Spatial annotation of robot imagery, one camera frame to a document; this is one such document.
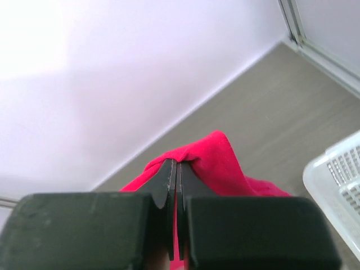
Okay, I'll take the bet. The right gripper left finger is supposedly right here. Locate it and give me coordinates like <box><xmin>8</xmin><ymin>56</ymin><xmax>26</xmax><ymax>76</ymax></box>
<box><xmin>1</xmin><ymin>159</ymin><xmax>176</xmax><ymax>269</ymax></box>

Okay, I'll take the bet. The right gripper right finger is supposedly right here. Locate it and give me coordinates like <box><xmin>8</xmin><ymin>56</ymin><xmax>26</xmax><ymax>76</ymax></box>
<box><xmin>176</xmin><ymin>163</ymin><xmax>341</xmax><ymax>269</ymax></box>

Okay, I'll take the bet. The magenta red t shirt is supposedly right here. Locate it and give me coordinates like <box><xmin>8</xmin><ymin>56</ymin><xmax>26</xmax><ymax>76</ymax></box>
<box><xmin>121</xmin><ymin>131</ymin><xmax>289</xmax><ymax>266</ymax></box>

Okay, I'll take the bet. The white plastic perforated basket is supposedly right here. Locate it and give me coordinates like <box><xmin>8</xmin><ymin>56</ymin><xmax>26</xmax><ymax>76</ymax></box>
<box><xmin>303</xmin><ymin>132</ymin><xmax>359</xmax><ymax>259</ymax></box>

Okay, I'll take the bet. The left aluminium frame post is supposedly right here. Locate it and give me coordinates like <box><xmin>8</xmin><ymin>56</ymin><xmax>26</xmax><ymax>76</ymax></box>
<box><xmin>0</xmin><ymin>197</ymin><xmax>19</xmax><ymax>209</ymax></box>

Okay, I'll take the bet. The aluminium frame post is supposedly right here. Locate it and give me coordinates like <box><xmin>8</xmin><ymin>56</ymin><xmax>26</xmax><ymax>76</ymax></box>
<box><xmin>279</xmin><ymin>1</ymin><xmax>359</xmax><ymax>97</ymax></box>
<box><xmin>0</xmin><ymin>197</ymin><xmax>19</xmax><ymax>209</ymax></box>

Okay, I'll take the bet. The right aluminium frame post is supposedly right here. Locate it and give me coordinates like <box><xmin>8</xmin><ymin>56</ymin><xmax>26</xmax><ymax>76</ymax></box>
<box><xmin>279</xmin><ymin>1</ymin><xmax>359</xmax><ymax>97</ymax></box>

